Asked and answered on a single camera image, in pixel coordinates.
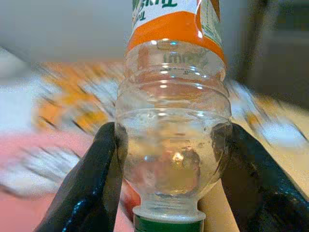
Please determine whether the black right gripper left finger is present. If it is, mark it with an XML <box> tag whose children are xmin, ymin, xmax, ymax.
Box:
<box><xmin>33</xmin><ymin>121</ymin><xmax>128</xmax><ymax>232</ymax></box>

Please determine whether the yellow cartoon egg blanket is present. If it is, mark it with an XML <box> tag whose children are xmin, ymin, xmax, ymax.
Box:
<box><xmin>0</xmin><ymin>47</ymin><xmax>309</xmax><ymax>232</ymax></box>

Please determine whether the clear plastic bottle orange label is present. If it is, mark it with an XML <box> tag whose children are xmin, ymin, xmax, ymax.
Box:
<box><xmin>115</xmin><ymin>0</ymin><xmax>233</xmax><ymax>232</ymax></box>

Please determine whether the pink pillow with cartoon print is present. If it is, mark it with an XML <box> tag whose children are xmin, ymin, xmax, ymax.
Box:
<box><xmin>0</xmin><ymin>130</ymin><xmax>142</xmax><ymax>232</ymax></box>

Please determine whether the dark cabinet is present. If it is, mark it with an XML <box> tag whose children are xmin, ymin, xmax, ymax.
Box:
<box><xmin>226</xmin><ymin>0</ymin><xmax>309</xmax><ymax>109</ymax></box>

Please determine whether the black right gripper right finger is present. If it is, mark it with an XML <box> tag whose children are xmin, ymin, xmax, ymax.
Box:
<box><xmin>211</xmin><ymin>122</ymin><xmax>309</xmax><ymax>232</ymax></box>

